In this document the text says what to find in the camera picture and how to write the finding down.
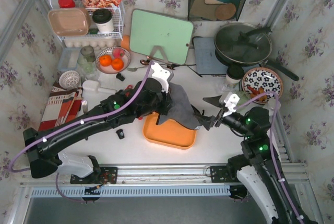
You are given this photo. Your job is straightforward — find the grey cloth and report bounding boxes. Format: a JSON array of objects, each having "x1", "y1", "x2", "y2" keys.
[{"x1": 156, "y1": 83, "x2": 202, "y2": 130}]

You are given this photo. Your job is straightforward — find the orange plastic storage basket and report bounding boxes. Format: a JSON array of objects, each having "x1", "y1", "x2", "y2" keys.
[{"x1": 142, "y1": 113, "x2": 197, "y2": 149}]

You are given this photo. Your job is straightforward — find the black coffee capsule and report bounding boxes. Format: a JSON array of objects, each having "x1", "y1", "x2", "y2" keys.
[
  {"x1": 116, "y1": 129, "x2": 125, "y2": 139},
  {"x1": 116, "y1": 73, "x2": 125, "y2": 81}
]

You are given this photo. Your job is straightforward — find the green translucent cup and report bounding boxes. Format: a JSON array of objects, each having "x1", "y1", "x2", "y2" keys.
[{"x1": 236, "y1": 91, "x2": 250, "y2": 106}]

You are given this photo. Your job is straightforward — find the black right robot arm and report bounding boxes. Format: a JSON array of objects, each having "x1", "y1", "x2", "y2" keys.
[{"x1": 203, "y1": 93, "x2": 313, "y2": 223}]

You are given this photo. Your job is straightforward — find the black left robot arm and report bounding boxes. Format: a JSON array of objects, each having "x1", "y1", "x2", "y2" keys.
[{"x1": 23, "y1": 78, "x2": 172, "y2": 179}]

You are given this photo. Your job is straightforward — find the small cup black lid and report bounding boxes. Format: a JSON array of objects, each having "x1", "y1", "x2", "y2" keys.
[{"x1": 226, "y1": 64, "x2": 245, "y2": 85}]

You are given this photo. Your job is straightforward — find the grey induction cooker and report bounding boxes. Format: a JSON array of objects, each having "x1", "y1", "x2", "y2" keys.
[{"x1": 192, "y1": 37, "x2": 228, "y2": 75}]

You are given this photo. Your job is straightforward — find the metal spoon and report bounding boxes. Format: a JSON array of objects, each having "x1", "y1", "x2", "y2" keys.
[{"x1": 126, "y1": 60, "x2": 154, "y2": 72}]

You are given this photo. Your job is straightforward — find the blue flower patterned plate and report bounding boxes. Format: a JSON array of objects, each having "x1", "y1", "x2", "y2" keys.
[{"x1": 242, "y1": 67, "x2": 283, "y2": 98}]

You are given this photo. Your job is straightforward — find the black frying pan with lid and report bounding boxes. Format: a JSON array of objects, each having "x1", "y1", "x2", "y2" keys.
[{"x1": 213, "y1": 22, "x2": 299, "y2": 81}]

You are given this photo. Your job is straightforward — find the bowl with fruit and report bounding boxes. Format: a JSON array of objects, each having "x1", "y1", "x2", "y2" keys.
[{"x1": 95, "y1": 47, "x2": 131, "y2": 74}]

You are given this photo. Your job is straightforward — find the green cutting board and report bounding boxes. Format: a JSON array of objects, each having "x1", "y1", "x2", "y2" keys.
[{"x1": 129, "y1": 9, "x2": 194, "y2": 65}]

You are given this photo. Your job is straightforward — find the egg tray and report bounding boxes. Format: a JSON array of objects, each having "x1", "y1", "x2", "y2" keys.
[{"x1": 63, "y1": 39, "x2": 118, "y2": 50}]

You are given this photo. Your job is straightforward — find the clear glass jar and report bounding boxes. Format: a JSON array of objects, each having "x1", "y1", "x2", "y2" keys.
[{"x1": 77, "y1": 45, "x2": 98, "y2": 80}]

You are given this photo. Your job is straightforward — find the white strainer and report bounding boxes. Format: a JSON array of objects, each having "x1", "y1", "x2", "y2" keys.
[{"x1": 58, "y1": 70, "x2": 80, "y2": 90}]

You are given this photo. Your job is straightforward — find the black mesh organizer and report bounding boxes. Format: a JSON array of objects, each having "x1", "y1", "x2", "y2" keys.
[{"x1": 187, "y1": 0, "x2": 246, "y2": 21}]

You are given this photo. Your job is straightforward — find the striped red cloth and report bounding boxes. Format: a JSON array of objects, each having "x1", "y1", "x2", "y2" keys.
[{"x1": 38, "y1": 82, "x2": 82, "y2": 131}]

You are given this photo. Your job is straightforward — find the clear blue rimmed container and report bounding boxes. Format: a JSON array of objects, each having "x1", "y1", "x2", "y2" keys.
[{"x1": 57, "y1": 48, "x2": 80, "y2": 73}]

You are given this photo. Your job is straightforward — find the white cup black lid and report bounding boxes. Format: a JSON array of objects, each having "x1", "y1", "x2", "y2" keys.
[{"x1": 92, "y1": 8, "x2": 114, "y2": 33}]

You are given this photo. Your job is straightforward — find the beige plastic container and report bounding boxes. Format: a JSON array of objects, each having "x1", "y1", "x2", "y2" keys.
[{"x1": 48, "y1": 8, "x2": 91, "y2": 37}]

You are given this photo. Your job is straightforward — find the red lidded jar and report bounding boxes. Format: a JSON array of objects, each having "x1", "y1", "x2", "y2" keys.
[{"x1": 58, "y1": 0, "x2": 76, "y2": 8}]

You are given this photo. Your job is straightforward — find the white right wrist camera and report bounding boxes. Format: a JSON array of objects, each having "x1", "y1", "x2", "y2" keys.
[{"x1": 219, "y1": 91, "x2": 240, "y2": 117}]

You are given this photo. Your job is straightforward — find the white wire rack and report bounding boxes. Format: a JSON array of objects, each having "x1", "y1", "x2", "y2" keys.
[{"x1": 49, "y1": 0, "x2": 125, "y2": 41}]

